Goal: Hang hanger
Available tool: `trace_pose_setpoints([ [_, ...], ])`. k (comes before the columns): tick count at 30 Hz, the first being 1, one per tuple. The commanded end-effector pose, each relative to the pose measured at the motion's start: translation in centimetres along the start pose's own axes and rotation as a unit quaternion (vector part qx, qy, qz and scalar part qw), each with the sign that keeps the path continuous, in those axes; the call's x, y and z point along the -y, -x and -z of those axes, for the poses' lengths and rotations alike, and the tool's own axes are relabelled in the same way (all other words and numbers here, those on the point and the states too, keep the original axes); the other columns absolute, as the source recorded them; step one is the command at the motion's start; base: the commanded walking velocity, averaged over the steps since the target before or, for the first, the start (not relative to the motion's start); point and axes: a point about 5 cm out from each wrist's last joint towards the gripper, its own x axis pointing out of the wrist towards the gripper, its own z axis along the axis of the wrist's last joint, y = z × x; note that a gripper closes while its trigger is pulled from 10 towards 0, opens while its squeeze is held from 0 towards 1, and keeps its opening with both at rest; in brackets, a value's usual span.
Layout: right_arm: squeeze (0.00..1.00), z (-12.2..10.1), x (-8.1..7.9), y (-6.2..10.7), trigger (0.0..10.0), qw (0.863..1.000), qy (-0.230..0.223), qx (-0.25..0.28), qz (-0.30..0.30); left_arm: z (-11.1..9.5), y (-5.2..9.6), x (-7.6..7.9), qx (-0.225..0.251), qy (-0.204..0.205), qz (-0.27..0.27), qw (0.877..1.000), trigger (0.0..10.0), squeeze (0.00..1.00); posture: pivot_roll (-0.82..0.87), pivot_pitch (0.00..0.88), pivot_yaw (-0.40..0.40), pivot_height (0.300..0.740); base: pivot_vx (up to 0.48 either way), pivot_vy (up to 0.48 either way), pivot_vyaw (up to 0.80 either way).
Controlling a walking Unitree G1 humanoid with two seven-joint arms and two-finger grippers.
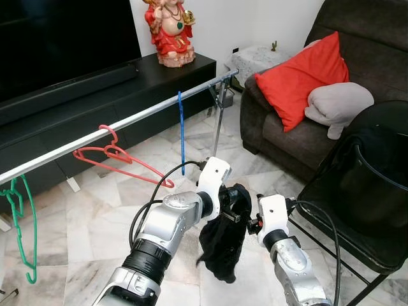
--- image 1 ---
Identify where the dark sofa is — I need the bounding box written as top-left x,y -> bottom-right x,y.
240,0 -> 408,182

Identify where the black plastic bucket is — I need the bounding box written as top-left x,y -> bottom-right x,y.
338,124 -> 408,230

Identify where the black television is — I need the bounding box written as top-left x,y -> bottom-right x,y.
0,0 -> 142,106

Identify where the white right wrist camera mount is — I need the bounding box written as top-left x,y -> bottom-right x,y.
257,194 -> 289,246

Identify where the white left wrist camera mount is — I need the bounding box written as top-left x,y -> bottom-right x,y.
196,157 -> 232,221

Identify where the black soundbar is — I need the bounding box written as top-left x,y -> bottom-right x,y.
0,62 -> 140,125

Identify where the navy shirt white print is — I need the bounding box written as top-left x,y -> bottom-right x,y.
196,184 -> 253,284

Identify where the black TV cabinet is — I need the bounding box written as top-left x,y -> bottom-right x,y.
0,53 -> 217,214

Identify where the blue plastic hanger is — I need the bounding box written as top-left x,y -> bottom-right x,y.
177,90 -> 187,176

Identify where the grey plush cushion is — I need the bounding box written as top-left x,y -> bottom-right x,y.
305,82 -> 375,140

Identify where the black folding chair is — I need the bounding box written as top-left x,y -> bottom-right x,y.
287,101 -> 408,306

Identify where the red laughing Buddha statue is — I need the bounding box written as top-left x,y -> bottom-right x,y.
143,0 -> 197,68

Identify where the green plastic hanger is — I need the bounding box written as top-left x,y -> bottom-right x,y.
0,173 -> 39,284

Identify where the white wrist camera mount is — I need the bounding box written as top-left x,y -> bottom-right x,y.
196,157 -> 232,221
257,194 -> 289,246

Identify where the grey power strip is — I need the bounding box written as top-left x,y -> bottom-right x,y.
217,88 -> 235,109

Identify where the red plastic hanger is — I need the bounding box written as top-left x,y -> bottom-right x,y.
72,124 -> 175,189

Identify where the red cushion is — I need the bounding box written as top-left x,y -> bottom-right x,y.
255,32 -> 350,133

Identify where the lace covered side table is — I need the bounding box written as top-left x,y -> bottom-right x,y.
226,45 -> 291,87

